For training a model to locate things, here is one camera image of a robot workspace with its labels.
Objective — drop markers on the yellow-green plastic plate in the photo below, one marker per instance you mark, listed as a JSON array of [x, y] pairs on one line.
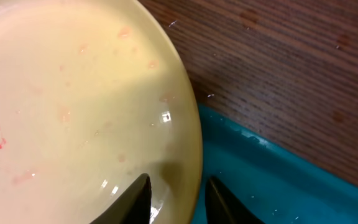
[[92, 95]]

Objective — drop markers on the teal plastic serving tray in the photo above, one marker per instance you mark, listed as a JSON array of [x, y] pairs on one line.
[[274, 184]]

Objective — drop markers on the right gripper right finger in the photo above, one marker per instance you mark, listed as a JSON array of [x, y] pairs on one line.
[[223, 207]]

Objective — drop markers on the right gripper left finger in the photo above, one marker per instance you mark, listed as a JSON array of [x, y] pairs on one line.
[[132, 206]]

